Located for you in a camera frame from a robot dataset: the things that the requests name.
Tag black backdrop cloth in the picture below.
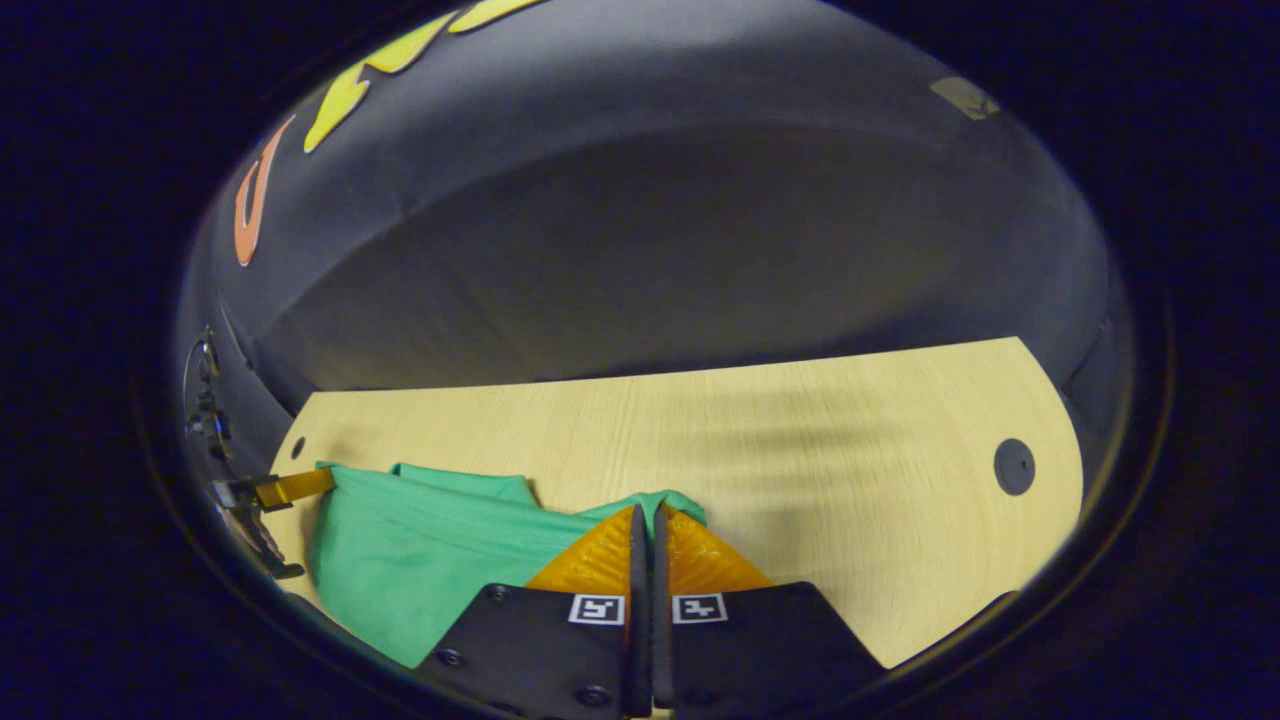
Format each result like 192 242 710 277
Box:
175 0 1137 501

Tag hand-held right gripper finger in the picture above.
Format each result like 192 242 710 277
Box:
414 503 652 720
652 503 890 717

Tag green T-shirt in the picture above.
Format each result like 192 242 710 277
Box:
308 461 708 669

